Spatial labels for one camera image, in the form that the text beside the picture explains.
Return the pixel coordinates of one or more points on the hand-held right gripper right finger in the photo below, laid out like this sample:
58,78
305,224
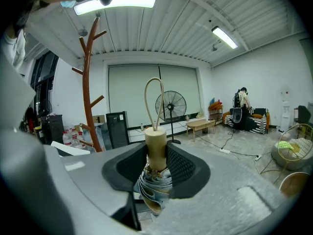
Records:
220,195

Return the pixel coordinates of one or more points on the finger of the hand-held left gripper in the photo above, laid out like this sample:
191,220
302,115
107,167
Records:
71,149

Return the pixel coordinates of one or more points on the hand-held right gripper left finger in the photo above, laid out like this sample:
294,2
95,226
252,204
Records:
97,180

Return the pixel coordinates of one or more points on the brown wooden coat rack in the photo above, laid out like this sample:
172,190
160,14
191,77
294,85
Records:
86,94

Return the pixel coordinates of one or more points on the metal shelf rack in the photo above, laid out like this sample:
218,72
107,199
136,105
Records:
209,117

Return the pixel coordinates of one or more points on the cluster of water jugs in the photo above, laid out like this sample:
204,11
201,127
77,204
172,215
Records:
73,138

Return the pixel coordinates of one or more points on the black rolling cabinet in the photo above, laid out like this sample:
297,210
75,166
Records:
52,128

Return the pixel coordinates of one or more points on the translucent grey storage box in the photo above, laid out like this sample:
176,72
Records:
104,136

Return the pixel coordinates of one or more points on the yellow black box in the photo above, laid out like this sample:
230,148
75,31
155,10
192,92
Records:
39,132

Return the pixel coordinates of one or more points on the cardboard box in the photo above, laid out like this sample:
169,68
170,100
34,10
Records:
99,119

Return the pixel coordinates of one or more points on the white power strip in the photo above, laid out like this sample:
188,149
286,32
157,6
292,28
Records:
225,151

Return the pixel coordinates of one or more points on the small black fan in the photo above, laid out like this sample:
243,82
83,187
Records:
46,106

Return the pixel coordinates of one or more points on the black glass-door cabinet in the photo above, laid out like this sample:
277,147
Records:
117,131

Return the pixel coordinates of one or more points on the white plug adapter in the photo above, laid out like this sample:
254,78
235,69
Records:
258,157

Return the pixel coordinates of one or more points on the clear plastic bottle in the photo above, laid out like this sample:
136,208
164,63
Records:
142,127

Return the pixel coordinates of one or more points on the white floor cushion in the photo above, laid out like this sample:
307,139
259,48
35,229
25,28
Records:
277,155

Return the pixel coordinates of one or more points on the wooden coffee table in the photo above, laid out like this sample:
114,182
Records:
199,124

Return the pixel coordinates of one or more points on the black framed window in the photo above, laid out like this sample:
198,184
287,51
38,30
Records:
45,77

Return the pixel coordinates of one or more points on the orange sofa striped cover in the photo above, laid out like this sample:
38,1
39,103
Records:
256,125

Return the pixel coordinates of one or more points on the green cloth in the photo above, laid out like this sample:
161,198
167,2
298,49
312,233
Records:
284,146

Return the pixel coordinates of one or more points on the yellow bag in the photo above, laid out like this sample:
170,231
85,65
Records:
200,116

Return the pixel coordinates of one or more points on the white round desk fan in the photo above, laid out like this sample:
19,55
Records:
237,115

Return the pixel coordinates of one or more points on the white roller blind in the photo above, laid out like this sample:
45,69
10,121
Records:
129,92
181,82

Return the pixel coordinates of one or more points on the orange cushion pile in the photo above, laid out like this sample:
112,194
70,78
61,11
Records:
215,106

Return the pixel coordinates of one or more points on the blue cushion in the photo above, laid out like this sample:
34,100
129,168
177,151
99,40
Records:
212,100

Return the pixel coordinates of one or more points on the white water dispenser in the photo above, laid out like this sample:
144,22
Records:
284,116

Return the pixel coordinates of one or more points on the black vertical pole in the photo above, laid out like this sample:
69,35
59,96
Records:
159,82

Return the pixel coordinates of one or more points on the person's white shirt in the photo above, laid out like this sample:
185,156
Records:
14,50

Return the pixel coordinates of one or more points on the black chair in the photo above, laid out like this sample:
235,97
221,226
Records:
304,115

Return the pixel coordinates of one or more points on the grey round ceiling fixture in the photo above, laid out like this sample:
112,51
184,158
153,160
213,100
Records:
83,32

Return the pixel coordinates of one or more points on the blue face mask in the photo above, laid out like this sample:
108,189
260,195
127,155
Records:
68,4

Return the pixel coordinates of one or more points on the long ceiling light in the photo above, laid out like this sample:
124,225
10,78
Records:
225,37
127,2

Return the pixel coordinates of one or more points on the black pedestal fan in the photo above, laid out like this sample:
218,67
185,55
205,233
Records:
170,106

